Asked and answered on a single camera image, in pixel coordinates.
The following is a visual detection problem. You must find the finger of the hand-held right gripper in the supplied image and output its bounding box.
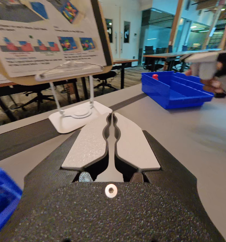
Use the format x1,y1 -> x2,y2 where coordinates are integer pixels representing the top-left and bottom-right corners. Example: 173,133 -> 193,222
180,51 -> 219,80

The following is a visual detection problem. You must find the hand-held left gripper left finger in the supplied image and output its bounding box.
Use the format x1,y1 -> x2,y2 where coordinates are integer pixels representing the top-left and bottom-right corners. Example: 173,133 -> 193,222
61,112 -> 112,181

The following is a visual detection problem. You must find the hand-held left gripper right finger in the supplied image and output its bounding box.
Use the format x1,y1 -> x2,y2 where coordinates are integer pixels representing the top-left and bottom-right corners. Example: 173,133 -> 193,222
113,112 -> 161,181

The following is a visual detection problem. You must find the blue plastic storage bin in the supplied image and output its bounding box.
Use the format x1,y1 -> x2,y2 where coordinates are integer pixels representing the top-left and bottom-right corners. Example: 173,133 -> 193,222
141,71 -> 214,110
0,162 -> 23,236

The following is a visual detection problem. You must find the person's right hand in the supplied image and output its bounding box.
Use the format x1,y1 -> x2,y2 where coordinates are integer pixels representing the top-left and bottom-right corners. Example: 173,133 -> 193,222
185,69 -> 226,95

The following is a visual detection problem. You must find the wooden office desk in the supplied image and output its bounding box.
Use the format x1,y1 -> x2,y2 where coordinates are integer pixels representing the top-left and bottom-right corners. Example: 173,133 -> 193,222
113,59 -> 139,89
143,51 -> 206,72

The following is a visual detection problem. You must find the black office chair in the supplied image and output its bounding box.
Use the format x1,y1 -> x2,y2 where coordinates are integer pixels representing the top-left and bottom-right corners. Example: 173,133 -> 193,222
93,70 -> 118,91
10,83 -> 55,111
143,46 -> 164,72

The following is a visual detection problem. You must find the black door sign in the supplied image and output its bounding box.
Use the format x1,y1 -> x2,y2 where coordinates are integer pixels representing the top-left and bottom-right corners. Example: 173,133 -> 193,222
124,21 -> 131,43
105,18 -> 113,43

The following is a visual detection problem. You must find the black-legged office desk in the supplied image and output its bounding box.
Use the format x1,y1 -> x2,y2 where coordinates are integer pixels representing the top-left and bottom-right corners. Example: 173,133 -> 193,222
0,74 -> 80,122

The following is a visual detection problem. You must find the wood-framed poster board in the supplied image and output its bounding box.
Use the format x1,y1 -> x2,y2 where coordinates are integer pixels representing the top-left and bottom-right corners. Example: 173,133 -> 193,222
0,0 -> 113,86

